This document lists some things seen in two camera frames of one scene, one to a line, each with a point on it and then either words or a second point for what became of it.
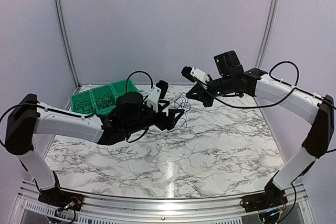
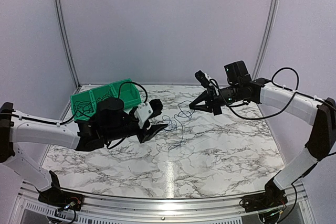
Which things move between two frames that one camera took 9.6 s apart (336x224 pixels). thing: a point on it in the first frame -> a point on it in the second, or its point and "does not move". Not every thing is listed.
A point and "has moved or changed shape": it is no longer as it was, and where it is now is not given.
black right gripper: x=201 y=96 -> x=204 y=96
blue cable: x=182 y=103 has moved or changed shape
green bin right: x=118 y=87 does not move
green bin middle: x=104 y=98 does not move
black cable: x=83 y=107 does not move
